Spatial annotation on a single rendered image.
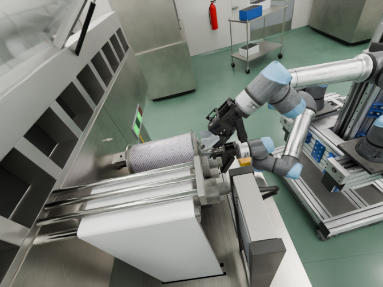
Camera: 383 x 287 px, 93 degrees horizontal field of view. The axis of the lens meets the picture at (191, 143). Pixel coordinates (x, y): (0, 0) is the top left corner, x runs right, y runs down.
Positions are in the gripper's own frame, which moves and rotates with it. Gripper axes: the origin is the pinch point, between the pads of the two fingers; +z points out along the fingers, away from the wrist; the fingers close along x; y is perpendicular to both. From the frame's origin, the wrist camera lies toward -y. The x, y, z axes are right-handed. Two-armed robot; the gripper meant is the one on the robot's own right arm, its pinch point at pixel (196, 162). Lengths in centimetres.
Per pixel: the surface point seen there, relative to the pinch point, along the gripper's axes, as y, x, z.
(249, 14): -13, -293, -114
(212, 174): 4.7, 11.9, -6.8
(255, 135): -109, -116, -68
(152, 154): 21.3, 9.6, 12.9
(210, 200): 25.6, 34.0, -5.5
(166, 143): 22.4, 6.6, 7.4
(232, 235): -18.9, 28.3, -9.5
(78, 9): 65, -11, 20
